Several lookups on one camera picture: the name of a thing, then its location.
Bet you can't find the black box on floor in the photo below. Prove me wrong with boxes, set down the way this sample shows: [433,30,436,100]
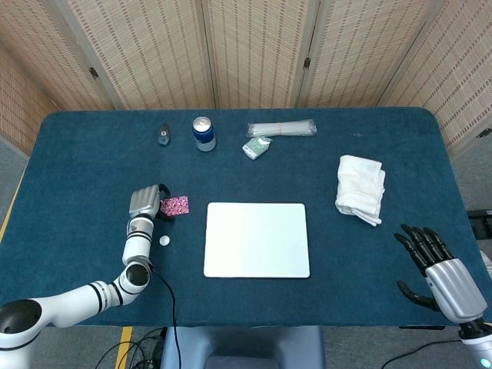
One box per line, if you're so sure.
[466,208,492,231]

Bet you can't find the bamboo folding screen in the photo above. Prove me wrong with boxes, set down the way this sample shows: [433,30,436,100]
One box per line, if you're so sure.
[0,0,492,155]

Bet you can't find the black floor cables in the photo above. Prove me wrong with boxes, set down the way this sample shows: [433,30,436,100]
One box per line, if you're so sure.
[95,326,167,369]

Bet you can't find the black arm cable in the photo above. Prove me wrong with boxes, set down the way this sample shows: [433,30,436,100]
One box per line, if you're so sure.
[147,261,182,369]

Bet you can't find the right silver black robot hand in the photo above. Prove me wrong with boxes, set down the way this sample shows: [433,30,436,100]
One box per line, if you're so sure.
[394,224,488,324]

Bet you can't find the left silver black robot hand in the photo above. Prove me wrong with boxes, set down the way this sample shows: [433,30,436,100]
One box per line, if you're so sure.
[128,184,176,224]

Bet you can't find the white rectangular board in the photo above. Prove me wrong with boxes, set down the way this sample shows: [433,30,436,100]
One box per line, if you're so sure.
[203,202,311,279]

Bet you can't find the green white tissue pack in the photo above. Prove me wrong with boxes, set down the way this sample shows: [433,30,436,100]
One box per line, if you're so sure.
[241,137,273,161]

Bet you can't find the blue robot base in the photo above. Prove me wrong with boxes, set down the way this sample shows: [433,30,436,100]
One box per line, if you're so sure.
[159,325,327,369]

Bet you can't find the blue soda can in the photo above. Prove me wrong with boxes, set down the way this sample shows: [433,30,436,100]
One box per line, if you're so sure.
[191,116,217,152]

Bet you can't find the black floor cable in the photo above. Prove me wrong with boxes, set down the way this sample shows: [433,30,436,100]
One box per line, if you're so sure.
[383,337,464,369]

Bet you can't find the white folded towel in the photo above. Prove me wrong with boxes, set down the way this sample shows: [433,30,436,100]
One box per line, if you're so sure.
[334,155,387,227]

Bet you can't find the clear pack of straws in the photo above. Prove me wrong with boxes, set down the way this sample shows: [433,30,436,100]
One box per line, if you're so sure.
[246,119,318,138]

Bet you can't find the pink patterned card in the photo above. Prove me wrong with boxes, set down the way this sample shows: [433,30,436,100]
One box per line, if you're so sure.
[159,195,190,217]

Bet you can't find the blue tablecloth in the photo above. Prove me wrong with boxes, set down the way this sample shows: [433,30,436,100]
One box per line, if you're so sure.
[0,107,481,327]

